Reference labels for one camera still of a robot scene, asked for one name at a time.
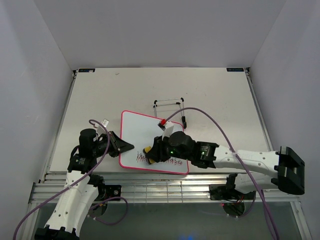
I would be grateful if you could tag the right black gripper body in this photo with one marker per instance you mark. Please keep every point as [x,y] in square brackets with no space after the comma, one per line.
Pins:
[170,151]

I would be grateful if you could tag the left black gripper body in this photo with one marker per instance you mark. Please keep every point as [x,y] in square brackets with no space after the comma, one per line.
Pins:
[99,149]

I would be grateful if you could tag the yellow bone-shaped eraser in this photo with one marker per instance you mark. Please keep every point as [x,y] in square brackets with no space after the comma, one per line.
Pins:
[150,155]

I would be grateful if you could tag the pink framed whiteboard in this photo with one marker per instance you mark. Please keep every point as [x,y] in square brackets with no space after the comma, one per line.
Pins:
[140,130]

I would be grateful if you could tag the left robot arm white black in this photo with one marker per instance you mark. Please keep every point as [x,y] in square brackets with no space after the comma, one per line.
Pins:
[83,190]

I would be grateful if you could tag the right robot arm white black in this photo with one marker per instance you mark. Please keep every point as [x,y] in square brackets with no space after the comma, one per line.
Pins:
[283,169]

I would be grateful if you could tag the left blue corner label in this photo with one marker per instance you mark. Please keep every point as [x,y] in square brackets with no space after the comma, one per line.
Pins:
[86,70]

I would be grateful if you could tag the blue corner label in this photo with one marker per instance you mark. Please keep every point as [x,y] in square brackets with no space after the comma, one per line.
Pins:
[86,70]
[235,69]

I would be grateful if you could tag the right blue corner label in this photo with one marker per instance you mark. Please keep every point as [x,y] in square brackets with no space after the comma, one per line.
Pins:
[235,69]

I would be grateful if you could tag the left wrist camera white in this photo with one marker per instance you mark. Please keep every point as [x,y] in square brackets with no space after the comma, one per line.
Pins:
[102,126]

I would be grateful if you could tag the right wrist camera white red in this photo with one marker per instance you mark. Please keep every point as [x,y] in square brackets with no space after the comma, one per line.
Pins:
[169,127]

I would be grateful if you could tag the wire whiteboard stand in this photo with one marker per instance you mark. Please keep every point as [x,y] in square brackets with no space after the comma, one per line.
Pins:
[169,105]

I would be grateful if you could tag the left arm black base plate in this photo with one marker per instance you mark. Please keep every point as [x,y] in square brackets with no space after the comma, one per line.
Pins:
[108,191]

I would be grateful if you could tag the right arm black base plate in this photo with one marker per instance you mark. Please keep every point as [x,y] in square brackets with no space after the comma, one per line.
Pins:
[228,193]

